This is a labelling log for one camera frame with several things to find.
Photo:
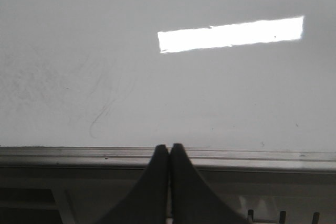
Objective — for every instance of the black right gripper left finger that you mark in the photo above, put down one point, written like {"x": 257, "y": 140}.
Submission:
{"x": 147, "y": 200}

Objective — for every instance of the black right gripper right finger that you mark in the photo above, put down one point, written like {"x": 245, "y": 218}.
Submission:
{"x": 192, "y": 199}

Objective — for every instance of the white whiteboard with aluminium frame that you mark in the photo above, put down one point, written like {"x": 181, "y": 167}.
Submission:
{"x": 242, "y": 84}

